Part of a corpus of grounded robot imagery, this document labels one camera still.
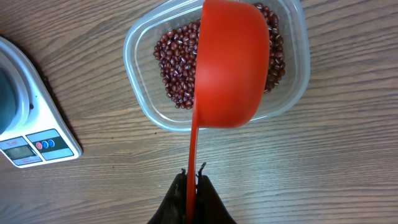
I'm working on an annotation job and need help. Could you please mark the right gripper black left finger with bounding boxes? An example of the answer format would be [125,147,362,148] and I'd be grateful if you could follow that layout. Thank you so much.
[147,169,187,224]

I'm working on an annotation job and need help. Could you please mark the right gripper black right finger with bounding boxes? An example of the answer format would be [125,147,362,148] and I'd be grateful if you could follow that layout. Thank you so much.
[194,162,236,224]

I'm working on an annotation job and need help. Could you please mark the red plastic measuring scoop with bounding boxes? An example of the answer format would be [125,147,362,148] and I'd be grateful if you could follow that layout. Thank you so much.
[186,0,269,223]

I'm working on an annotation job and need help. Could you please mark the blue plastic bowl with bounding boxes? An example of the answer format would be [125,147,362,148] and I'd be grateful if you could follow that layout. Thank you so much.
[0,69,16,134]

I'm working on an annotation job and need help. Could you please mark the white digital kitchen scale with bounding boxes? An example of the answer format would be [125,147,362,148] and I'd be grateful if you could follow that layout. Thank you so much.
[1,37,83,168]

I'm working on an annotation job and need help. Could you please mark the red adzuki beans in container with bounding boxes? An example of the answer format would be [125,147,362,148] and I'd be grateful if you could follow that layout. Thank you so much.
[153,2,285,110]

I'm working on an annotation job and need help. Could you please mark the clear plastic bean container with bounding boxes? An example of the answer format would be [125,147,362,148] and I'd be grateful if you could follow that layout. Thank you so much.
[123,0,311,132]

